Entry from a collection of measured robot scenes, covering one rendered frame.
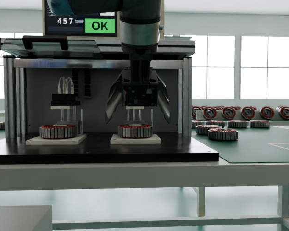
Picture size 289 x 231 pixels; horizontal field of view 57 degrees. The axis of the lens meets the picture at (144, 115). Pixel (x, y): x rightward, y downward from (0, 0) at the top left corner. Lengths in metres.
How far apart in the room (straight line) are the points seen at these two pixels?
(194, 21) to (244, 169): 7.22
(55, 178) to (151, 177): 0.21
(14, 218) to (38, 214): 0.03
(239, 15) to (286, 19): 1.34
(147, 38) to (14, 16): 7.70
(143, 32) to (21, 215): 0.34
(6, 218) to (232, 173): 0.47
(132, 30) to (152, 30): 0.04
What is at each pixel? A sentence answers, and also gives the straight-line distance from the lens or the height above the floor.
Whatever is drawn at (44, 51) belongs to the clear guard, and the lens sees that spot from 0.76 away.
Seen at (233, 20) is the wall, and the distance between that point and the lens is 8.11.
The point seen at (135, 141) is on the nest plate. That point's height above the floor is 0.78.
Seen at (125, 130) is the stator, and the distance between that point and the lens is 0.81.
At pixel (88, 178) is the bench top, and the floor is 0.72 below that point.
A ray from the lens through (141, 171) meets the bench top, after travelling 0.62.
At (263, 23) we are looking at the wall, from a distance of 8.44.
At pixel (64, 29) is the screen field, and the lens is 1.04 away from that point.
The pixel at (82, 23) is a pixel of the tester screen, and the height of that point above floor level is 1.18.
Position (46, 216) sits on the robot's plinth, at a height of 0.74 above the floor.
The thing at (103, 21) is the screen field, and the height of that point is 1.18.
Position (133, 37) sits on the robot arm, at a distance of 0.49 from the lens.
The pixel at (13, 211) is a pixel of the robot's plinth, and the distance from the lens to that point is 0.41.
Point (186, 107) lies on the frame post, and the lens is 0.96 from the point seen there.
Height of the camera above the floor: 0.89
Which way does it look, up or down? 3 degrees down
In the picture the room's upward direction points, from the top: straight up
